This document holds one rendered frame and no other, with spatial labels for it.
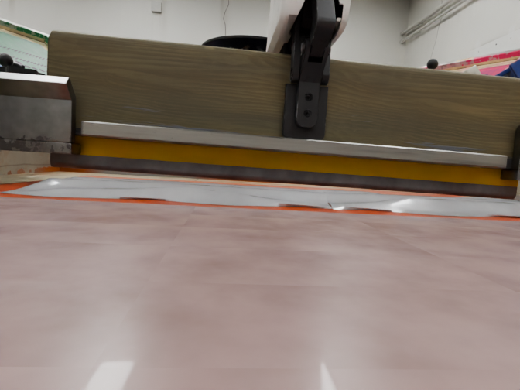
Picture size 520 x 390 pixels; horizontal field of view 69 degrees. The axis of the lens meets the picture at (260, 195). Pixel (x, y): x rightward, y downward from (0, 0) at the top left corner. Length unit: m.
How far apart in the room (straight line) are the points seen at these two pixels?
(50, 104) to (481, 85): 0.33
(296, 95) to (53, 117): 0.17
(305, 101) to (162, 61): 0.11
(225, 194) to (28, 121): 0.16
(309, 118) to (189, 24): 4.45
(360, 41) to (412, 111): 4.60
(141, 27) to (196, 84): 4.48
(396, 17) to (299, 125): 4.89
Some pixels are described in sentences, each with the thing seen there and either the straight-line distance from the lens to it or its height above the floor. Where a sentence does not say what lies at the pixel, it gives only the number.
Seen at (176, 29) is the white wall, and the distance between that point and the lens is 4.71.
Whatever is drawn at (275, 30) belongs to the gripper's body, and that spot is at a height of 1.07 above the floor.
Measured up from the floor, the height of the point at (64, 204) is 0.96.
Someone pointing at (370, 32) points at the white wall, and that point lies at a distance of 4.99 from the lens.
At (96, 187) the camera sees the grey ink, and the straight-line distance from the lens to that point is 0.24.
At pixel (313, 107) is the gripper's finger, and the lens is 0.29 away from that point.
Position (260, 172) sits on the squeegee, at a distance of 0.30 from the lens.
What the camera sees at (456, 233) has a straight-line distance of 0.17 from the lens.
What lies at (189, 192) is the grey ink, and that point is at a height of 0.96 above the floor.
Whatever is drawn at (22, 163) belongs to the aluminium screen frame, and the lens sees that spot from 0.43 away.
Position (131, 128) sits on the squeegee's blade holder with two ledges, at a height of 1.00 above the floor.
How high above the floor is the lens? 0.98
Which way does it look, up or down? 5 degrees down
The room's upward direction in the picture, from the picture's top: 3 degrees clockwise
